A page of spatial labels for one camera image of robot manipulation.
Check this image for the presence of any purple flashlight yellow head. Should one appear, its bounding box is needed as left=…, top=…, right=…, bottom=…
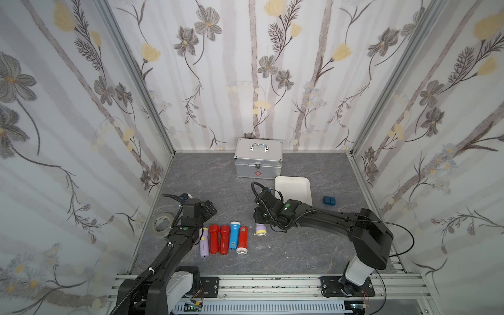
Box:
left=255, top=223, right=267, bottom=236
left=199, top=227, right=209, bottom=258

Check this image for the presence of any blue flashlight white head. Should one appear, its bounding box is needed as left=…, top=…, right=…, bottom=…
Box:
left=229, top=221, right=241, bottom=249

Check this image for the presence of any red flashlight white head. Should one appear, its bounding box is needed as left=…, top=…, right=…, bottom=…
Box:
left=236, top=226, right=248, bottom=255

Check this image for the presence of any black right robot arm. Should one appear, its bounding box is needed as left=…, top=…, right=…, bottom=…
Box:
left=251, top=182, right=416, bottom=297

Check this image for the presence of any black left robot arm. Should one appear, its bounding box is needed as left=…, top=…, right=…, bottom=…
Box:
left=110, top=194, right=217, bottom=314

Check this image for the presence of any roll of clear tape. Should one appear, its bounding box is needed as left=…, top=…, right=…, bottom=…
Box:
left=151, top=213, right=174, bottom=238

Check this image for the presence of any white plastic tray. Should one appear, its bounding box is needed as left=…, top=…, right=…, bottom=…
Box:
left=274, top=176, right=312, bottom=206

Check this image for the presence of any silver aluminium first aid case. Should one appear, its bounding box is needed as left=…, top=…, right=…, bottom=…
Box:
left=234, top=138, right=283, bottom=180

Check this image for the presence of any dark teal small block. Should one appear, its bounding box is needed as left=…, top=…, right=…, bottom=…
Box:
left=323, top=196, right=336, bottom=206

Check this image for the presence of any white cable duct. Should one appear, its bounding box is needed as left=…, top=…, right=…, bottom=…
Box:
left=172, top=301, right=354, bottom=314

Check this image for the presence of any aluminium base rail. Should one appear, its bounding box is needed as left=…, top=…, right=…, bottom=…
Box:
left=108, top=273, right=432, bottom=315

